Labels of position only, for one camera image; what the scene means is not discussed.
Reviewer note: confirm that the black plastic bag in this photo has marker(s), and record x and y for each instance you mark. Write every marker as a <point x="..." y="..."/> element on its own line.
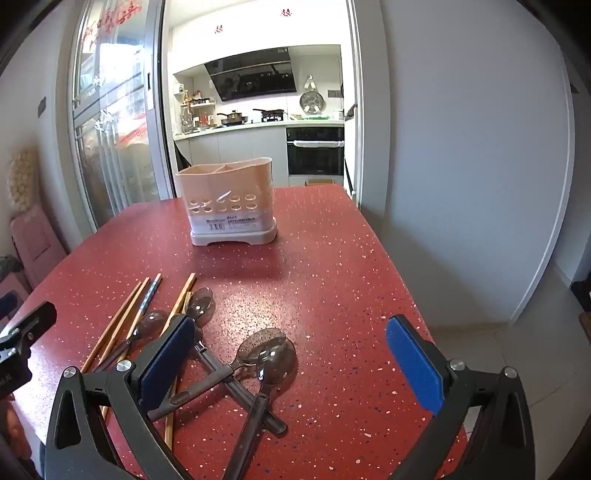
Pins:
<point x="9" y="265"/>

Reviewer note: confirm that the dark object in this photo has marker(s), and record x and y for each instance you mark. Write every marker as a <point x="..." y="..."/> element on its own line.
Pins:
<point x="582" y="295"/>

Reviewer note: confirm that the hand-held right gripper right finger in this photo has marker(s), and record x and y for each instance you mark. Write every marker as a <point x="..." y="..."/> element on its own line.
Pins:
<point x="411" y="364"/>

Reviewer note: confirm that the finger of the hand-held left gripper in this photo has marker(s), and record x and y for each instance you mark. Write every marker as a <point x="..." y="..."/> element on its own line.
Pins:
<point x="9" y="304"/>
<point x="32" y="323"/>

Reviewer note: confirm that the white kitchen counter cabinets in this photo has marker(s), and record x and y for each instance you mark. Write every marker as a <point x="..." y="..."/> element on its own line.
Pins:
<point x="249" y="147"/>

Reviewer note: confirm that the blue patterned wooden chopstick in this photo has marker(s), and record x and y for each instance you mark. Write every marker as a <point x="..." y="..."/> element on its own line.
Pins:
<point x="153" y="290"/>

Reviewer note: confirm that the spice rack with bottles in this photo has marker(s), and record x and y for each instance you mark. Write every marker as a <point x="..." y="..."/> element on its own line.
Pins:
<point x="196" y="113"/>

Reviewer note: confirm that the round metal steamer rack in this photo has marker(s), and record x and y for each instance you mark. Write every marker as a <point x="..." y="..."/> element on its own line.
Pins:
<point x="312" y="102"/>

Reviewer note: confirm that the dark clear plastic spoon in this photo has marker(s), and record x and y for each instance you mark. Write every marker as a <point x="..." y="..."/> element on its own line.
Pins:
<point x="150" y="325"/>
<point x="277" y="367"/>
<point x="258" y="346"/>
<point x="203" y="302"/>

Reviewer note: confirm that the black range hood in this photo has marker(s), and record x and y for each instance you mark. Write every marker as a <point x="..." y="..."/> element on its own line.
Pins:
<point x="254" y="74"/>

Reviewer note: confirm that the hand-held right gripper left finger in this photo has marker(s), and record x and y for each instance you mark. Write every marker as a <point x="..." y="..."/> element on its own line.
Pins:
<point x="168" y="355"/>

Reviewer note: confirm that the cooking pot with lid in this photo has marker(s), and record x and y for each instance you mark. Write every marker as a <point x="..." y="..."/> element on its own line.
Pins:
<point x="234" y="117"/>

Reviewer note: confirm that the bag of yellow balls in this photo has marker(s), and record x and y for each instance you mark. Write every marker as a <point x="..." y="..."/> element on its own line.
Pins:
<point x="21" y="180"/>

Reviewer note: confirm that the dark wall switch panel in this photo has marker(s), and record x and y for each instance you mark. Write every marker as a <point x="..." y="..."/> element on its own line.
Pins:
<point x="41" y="105"/>

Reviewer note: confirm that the stack of pink stools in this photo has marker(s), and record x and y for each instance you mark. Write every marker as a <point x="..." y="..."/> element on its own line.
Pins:
<point x="39" y="244"/>

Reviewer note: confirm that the beige plastic utensil holder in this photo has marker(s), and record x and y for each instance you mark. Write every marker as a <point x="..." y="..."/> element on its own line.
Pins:
<point x="226" y="198"/>

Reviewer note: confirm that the sliding glass door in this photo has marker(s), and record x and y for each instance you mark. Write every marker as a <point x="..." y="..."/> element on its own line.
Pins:
<point x="115" y="115"/>

